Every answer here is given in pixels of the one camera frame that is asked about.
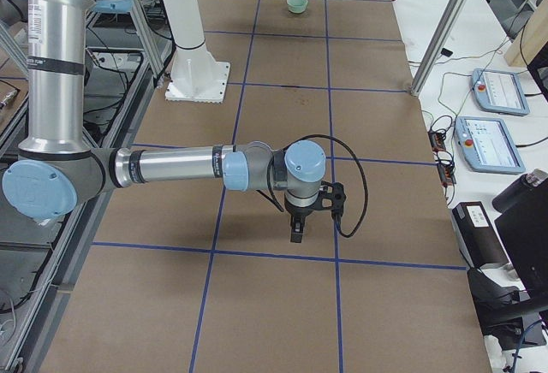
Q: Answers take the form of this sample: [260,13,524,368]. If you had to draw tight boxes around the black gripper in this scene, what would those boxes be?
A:
[284,201,315,243]

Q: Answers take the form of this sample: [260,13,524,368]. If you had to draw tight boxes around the mint green bowl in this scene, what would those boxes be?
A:
[286,0,308,15]

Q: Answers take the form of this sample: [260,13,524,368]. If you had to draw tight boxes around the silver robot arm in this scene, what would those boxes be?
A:
[2,0,327,242]

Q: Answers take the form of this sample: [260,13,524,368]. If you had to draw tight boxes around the black water bottle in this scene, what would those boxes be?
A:
[491,169,547,213]

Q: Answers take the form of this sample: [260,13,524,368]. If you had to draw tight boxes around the orange black adapter box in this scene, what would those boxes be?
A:
[428,129,447,152]

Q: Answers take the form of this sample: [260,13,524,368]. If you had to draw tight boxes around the black box with label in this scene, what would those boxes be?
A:
[451,201,509,269]

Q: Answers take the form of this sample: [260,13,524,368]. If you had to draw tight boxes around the lower teach pendant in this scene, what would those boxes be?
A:
[455,116,526,175]

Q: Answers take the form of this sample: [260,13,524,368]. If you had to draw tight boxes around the teach pendant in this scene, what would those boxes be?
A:
[472,68,530,116]
[455,116,526,175]

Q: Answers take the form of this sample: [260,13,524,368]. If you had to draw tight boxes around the black computer monitor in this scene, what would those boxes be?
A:
[493,54,548,293]

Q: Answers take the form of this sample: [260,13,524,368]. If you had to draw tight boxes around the upper teach pendant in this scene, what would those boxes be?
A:
[472,68,530,116]

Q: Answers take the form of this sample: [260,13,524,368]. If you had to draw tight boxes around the wooden board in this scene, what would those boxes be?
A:
[504,0,547,68]

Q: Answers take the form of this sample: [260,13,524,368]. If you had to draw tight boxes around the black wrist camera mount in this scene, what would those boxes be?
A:
[313,181,346,221]

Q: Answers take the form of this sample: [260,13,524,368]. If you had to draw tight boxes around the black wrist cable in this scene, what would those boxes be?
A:
[256,134,369,238]

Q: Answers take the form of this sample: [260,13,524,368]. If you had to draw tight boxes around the white pedestal column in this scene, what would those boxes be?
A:
[163,0,230,104]

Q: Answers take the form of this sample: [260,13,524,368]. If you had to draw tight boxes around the aluminium frame post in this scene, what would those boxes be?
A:
[409,0,467,97]

